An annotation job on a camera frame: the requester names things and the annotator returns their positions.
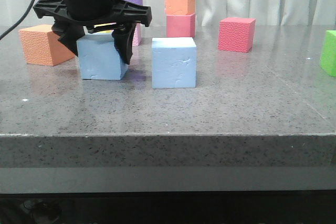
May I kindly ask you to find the red textured foam cube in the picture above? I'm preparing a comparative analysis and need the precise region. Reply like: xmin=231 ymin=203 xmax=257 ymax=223
xmin=218 ymin=17 xmax=256 ymax=53

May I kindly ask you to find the orange textured foam cube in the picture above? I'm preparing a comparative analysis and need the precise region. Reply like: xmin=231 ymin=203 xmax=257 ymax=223
xmin=19 ymin=25 xmax=75 ymax=66

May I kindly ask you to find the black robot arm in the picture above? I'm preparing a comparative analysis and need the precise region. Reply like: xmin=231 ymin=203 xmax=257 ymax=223
xmin=33 ymin=0 xmax=152 ymax=64

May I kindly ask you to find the light blue foam cube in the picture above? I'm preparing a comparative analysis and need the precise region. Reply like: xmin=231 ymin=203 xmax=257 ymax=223
xmin=77 ymin=34 xmax=128 ymax=80

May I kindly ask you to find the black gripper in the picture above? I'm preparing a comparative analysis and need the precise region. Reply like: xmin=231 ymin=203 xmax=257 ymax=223
xmin=33 ymin=0 xmax=152 ymax=65

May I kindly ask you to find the yellow foam cube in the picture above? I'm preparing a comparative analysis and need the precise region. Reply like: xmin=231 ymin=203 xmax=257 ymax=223
xmin=94 ymin=23 xmax=115 ymax=34

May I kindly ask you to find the black cable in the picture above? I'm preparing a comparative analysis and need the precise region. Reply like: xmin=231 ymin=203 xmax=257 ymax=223
xmin=0 ymin=0 xmax=48 ymax=40

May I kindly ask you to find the pink foam cube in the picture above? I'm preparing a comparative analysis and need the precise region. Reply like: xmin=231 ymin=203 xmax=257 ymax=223
xmin=132 ymin=23 xmax=141 ymax=46

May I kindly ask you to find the green foam cube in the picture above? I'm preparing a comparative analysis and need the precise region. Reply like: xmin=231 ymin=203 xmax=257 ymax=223
xmin=319 ymin=30 xmax=336 ymax=77

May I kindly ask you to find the pink-red foam cube under orange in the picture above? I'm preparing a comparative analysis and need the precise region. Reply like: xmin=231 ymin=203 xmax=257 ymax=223
xmin=166 ymin=13 xmax=196 ymax=37

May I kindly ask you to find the light blue foam cube base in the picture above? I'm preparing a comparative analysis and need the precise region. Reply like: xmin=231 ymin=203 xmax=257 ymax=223
xmin=152 ymin=37 xmax=197 ymax=88

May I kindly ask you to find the orange foam cube stacked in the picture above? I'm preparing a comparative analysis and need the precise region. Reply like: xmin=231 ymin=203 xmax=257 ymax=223
xmin=165 ymin=0 xmax=195 ymax=15

